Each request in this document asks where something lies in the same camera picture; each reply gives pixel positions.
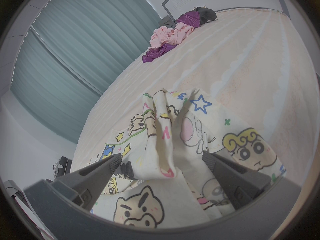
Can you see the white printed pyjama top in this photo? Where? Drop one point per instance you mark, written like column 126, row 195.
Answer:
column 175, row 134

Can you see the grey bedside table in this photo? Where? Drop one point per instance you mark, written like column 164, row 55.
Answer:
column 167, row 22

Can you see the bed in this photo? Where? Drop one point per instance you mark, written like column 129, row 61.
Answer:
column 237, row 59

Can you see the pile of clothes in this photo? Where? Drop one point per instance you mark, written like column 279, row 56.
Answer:
column 172, row 34

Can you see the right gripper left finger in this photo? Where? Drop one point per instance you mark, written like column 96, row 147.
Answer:
column 75, row 187

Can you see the grey white crumpled cloth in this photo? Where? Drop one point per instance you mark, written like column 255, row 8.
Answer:
column 57, row 167

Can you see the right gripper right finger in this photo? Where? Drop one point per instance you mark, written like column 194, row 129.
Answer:
column 247, row 186

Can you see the dark grey chest of drawers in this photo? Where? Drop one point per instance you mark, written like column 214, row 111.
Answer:
column 65, row 165

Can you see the blue-green curtain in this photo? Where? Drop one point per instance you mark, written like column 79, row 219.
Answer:
column 75, row 59

